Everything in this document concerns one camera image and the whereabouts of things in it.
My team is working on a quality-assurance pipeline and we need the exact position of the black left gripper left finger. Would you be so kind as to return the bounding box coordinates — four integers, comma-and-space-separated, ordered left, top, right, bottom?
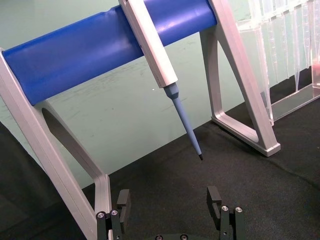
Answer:
96, 188, 132, 240

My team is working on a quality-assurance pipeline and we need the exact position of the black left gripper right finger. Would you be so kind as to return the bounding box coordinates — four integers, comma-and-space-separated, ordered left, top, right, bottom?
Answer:
206, 185, 246, 240

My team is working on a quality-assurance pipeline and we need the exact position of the black table cloth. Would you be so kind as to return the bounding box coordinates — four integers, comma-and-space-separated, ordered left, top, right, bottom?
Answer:
0, 66, 320, 240

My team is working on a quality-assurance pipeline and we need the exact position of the silver stand with blue bar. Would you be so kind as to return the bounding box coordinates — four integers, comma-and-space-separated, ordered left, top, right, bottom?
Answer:
0, 0, 281, 240

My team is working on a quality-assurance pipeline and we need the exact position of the white pipette with blue shaft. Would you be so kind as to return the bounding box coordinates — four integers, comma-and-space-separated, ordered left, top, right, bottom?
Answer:
117, 0, 204, 162

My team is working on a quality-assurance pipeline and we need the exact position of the clear plastic case with tips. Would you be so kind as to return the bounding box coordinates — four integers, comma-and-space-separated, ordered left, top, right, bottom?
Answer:
235, 0, 320, 123

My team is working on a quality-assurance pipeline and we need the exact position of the pale green wall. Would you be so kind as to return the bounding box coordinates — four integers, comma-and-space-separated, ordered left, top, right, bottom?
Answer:
0, 0, 320, 189

